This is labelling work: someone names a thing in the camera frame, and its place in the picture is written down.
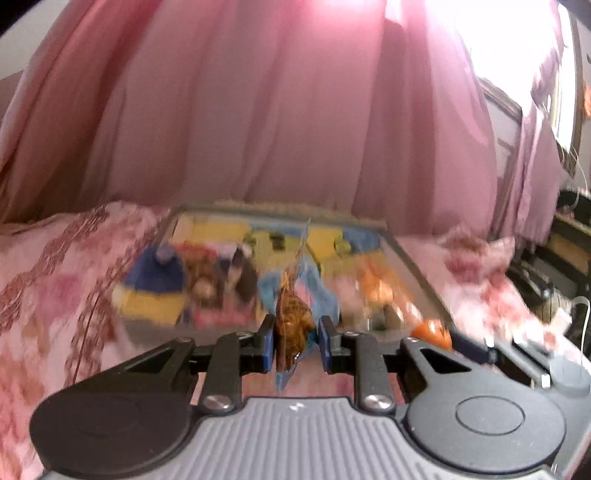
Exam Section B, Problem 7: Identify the clear packet of brown snacks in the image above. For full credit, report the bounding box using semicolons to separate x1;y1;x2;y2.
274;219;315;392

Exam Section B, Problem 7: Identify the pink floral bed sheet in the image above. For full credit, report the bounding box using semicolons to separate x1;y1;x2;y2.
1;201;580;479

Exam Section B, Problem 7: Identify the grey tray with cartoon drawing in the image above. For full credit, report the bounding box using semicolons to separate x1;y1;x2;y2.
111;205;453;345

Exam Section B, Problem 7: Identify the dark bedside furniture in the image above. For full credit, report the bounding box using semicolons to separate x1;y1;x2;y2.
507;189;590;324

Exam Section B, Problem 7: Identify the pink curtain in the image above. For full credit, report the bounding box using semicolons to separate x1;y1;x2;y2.
1;1;563;243

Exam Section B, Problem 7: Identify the golden yellow snack wrapper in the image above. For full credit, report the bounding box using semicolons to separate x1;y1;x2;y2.
356;256;421;324

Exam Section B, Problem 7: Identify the dark brown snack packet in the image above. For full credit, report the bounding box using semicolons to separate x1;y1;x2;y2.
228;248;257;304

